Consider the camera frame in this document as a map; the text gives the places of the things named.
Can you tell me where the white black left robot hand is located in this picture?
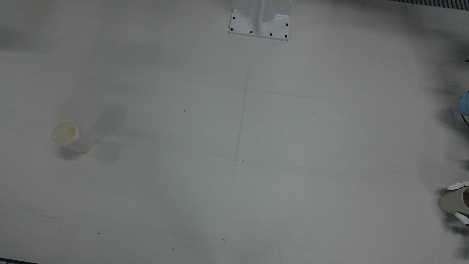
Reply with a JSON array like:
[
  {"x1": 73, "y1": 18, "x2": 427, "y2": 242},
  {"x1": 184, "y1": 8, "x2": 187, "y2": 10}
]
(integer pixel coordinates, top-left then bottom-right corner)
[{"x1": 447, "y1": 181, "x2": 469, "y2": 226}]

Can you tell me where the beige cup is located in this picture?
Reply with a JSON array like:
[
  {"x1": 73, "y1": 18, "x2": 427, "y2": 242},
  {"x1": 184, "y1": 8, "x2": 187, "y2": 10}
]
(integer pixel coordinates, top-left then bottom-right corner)
[{"x1": 439, "y1": 187, "x2": 469, "y2": 215}]

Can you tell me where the white paper cup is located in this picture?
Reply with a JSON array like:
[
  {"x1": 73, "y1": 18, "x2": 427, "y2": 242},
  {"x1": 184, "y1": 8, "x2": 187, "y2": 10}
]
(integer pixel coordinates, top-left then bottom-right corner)
[{"x1": 51, "y1": 121, "x2": 94, "y2": 153}]

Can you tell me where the grey ribbed panel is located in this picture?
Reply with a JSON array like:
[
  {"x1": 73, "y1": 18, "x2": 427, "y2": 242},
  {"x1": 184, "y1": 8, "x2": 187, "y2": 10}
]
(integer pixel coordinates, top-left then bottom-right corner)
[{"x1": 388, "y1": 0, "x2": 469, "y2": 10}]

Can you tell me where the white mounting pedestal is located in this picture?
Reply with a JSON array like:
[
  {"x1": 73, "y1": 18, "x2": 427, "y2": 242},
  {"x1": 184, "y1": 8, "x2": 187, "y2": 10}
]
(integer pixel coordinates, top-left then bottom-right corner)
[{"x1": 229, "y1": 0, "x2": 292, "y2": 41}]

